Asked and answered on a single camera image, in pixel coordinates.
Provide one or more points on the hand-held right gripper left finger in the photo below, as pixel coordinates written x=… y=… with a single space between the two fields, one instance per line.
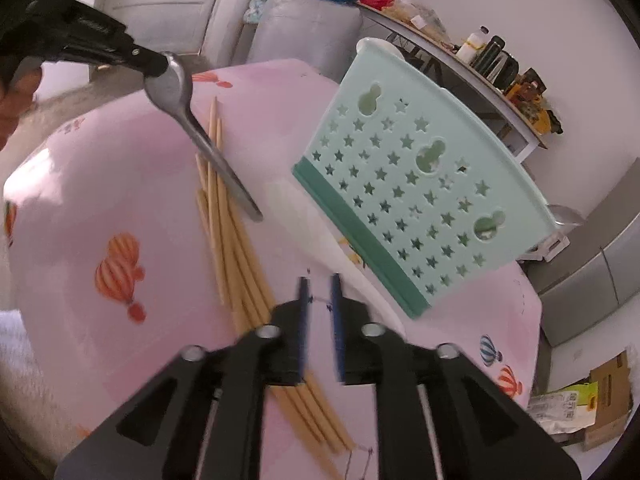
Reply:
x=302 y=332

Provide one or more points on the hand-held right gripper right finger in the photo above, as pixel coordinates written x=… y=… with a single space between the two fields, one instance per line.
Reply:
x=338 y=332

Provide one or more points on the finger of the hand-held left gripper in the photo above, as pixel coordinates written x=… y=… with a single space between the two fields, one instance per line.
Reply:
x=125 y=60
x=105 y=32

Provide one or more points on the metal spoon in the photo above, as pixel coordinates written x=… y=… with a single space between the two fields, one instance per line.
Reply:
x=172 y=92

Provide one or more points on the pile of wooden chopsticks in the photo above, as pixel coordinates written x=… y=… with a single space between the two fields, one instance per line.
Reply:
x=235 y=260

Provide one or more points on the mint green utensil holder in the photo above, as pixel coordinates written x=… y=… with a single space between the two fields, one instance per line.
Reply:
x=400 y=180

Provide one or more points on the person's left hand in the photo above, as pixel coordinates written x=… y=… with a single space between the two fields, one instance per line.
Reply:
x=12 y=110

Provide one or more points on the white panel door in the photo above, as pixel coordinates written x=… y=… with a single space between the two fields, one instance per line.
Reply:
x=165 y=2

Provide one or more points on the pink balloon print tablecloth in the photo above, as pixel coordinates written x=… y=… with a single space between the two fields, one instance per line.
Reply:
x=125 y=185

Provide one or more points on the grey bundled bag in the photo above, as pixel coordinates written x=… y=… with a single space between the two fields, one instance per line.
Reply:
x=305 y=32

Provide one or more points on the white plastic package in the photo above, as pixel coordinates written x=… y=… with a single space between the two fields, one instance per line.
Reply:
x=560 y=410

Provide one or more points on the red plastic bag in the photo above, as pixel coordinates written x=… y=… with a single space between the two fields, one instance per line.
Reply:
x=377 y=1

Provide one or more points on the grey cabinet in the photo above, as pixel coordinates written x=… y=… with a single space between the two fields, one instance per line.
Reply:
x=590 y=270

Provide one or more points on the cardboard box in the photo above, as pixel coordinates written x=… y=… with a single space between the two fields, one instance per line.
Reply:
x=612 y=400

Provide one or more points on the wooden top side table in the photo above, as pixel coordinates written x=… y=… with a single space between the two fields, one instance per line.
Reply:
x=480 y=87

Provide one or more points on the yellow plastic bag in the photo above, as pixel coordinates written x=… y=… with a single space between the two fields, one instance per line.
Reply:
x=535 y=102

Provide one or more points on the dark bottle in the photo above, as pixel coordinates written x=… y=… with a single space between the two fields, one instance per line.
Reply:
x=492 y=57

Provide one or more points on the white plastic bottle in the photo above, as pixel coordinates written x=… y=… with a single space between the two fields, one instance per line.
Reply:
x=472 y=45

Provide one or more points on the white plastic bracket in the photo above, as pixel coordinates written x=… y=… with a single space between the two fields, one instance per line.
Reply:
x=545 y=249

